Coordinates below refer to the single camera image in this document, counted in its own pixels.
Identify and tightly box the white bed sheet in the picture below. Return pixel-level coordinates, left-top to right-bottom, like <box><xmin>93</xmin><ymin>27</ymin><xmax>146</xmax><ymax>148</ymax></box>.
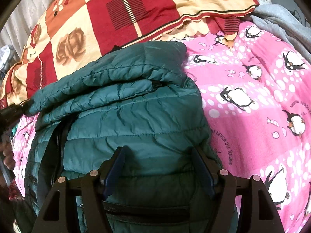
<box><xmin>1</xmin><ymin>0</ymin><xmax>54</xmax><ymax>58</ymax></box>

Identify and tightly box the pink penguin print blanket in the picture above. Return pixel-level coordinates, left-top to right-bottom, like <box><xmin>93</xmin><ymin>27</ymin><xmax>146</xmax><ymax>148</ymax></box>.
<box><xmin>13</xmin><ymin>22</ymin><xmax>310</xmax><ymax>232</ymax></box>

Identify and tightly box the person's left hand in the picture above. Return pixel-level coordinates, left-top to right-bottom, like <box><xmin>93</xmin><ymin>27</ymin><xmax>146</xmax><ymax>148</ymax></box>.
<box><xmin>1</xmin><ymin>142</ymin><xmax>15</xmax><ymax>187</ymax></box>

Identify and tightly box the red orange rose blanket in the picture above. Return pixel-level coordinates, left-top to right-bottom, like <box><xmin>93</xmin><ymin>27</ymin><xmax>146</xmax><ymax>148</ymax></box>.
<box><xmin>1</xmin><ymin>0</ymin><xmax>258</xmax><ymax>108</ymax></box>

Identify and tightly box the grey fleece garment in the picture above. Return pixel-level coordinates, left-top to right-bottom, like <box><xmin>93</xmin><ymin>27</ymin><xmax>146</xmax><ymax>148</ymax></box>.
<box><xmin>244</xmin><ymin>4</ymin><xmax>310</xmax><ymax>62</ymax></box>

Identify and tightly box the teal quilted puffer jacket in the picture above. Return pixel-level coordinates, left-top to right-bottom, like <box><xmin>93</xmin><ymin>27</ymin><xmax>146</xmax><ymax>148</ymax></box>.
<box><xmin>24</xmin><ymin>41</ymin><xmax>221</xmax><ymax>232</ymax></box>

